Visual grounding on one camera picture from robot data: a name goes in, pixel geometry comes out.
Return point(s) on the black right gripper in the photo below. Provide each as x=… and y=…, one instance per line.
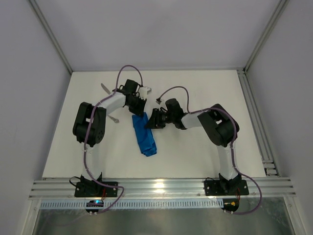
x=156, y=118

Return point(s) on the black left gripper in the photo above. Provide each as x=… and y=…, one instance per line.
x=136, y=105

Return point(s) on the blue cloth napkin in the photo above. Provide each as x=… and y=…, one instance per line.
x=144, y=137

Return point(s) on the silver fork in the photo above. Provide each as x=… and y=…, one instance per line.
x=115, y=120

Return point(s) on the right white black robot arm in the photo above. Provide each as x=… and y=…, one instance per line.
x=220, y=128

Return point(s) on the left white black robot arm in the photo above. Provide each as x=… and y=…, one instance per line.
x=90, y=123

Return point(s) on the silver table knife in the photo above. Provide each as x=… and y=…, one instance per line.
x=105, y=89

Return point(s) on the left black controller board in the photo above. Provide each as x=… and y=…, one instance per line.
x=94, y=206

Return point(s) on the black controller board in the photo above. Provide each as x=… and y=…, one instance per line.
x=230, y=206
x=94, y=206

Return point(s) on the right black controller board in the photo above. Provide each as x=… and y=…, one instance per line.
x=230, y=206

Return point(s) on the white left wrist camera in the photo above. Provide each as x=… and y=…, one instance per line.
x=144, y=91

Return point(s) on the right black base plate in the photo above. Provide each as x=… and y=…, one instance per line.
x=225, y=188

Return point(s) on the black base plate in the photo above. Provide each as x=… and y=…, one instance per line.
x=225, y=188
x=92, y=189

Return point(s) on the slotted grey cable duct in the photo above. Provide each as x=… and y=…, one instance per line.
x=143, y=204

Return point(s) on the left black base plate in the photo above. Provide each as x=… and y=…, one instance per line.
x=92, y=189

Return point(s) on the left aluminium frame post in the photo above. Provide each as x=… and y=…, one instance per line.
x=49, y=32

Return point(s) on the aluminium frame post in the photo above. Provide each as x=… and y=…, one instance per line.
x=273, y=20
x=49, y=32

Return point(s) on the right side aluminium rail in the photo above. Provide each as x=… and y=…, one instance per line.
x=267, y=155

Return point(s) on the aluminium rail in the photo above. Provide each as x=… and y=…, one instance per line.
x=267, y=155
x=158, y=188

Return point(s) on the aluminium front rail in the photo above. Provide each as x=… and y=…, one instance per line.
x=158, y=188

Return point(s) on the right aluminium frame post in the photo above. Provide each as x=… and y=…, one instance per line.
x=273, y=20

